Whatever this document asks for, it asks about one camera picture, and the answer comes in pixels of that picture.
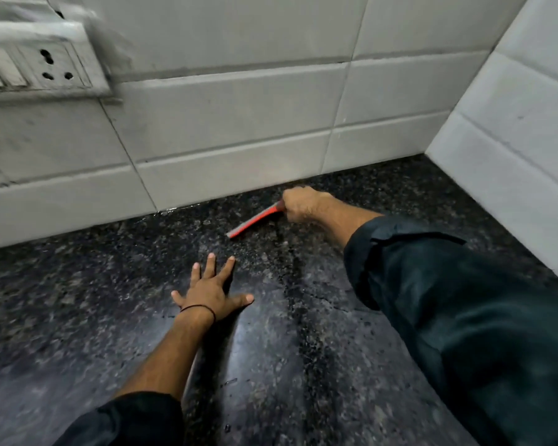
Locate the person's right hand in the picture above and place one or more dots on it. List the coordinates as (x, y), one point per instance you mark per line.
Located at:
(304, 204)

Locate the person's left middle finger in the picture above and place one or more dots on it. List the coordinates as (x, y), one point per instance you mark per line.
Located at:
(209, 267)

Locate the person's left forearm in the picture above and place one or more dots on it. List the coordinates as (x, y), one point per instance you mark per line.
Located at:
(174, 350)

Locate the dark teal sleeve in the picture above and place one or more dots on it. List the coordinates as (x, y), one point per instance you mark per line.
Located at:
(474, 329)
(125, 420)

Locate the white wall switch board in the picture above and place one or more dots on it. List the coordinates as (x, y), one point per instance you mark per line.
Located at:
(37, 64)

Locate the dark teal right sleeve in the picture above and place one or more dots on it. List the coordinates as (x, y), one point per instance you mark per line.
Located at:
(474, 329)

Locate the person's left hand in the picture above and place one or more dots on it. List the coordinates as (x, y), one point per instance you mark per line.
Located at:
(208, 293)

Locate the person's left little finger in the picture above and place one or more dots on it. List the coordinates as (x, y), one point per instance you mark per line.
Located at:
(178, 297)

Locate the person's right fingers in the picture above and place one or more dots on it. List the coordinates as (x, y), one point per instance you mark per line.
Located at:
(290, 209)

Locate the person's left thumb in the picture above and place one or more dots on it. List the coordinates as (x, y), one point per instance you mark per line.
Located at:
(241, 301)

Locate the black thread wristband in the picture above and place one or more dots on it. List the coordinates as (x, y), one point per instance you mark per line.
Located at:
(200, 307)

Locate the red counter wiper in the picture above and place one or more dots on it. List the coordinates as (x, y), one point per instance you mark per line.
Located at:
(253, 221)

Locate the dark teal left sleeve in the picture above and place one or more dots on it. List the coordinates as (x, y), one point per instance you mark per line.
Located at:
(125, 420)

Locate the person's right forearm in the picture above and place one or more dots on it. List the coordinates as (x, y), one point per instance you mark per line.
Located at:
(344, 218)

